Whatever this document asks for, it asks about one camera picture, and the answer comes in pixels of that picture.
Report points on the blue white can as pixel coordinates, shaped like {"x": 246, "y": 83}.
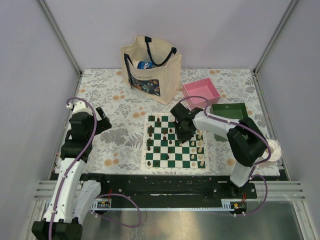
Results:
{"x": 144, "y": 65}

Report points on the pink plastic box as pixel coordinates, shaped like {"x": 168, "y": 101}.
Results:
{"x": 203, "y": 88}

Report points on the green white chess board mat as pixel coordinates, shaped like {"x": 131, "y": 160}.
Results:
{"x": 163, "y": 152}

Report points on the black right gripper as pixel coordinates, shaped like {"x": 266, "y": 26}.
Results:
{"x": 181, "y": 138}

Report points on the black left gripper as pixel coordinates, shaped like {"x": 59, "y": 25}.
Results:
{"x": 104, "y": 124}

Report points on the toilet paper roll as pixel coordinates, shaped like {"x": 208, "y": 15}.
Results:
{"x": 276, "y": 154}

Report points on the beige canvas tote bag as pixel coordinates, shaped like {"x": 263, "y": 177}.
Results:
{"x": 161, "y": 82}

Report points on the green plastic tray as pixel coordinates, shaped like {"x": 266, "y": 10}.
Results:
{"x": 236, "y": 111}

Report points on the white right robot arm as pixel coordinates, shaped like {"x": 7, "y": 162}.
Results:
{"x": 245, "y": 139}

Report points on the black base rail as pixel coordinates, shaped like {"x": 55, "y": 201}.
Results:
{"x": 170, "y": 191}

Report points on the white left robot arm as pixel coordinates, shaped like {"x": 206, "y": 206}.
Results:
{"x": 63, "y": 219}

